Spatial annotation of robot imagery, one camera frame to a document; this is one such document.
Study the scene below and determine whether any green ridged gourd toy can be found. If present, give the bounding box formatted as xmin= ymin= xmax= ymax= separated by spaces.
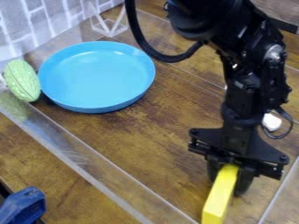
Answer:
xmin=4 ymin=59 xmax=41 ymax=102

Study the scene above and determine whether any white and blue fish toy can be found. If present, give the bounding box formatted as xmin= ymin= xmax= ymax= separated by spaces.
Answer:
xmin=261 ymin=113 xmax=281 ymax=131

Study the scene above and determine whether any yellow butter brick toy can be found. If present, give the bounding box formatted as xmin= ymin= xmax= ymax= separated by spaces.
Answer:
xmin=200 ymin=164 xmax=239 ymax=224

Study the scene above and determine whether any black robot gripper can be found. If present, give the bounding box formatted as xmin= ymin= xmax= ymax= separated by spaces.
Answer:
xmin=188 ymin=129 xmax=289 ymax=196

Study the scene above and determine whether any blue round tray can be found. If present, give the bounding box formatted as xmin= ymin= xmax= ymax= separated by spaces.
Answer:
xmin=38 ymin=41 xmax=155 ymax=114

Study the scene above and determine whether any clear acrylic enclosure wall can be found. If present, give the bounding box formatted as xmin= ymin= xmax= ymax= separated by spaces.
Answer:
xmin=0 ymin=0 xmax=299 ymax=224

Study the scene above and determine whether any black braided cable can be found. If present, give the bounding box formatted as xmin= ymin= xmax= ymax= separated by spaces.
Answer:
xmin=123 ymin=0 xmax=205 ymax=64

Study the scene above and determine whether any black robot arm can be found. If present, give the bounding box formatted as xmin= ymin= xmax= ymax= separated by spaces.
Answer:
xmin=165 ymin=0 xmax=292 ymax=196

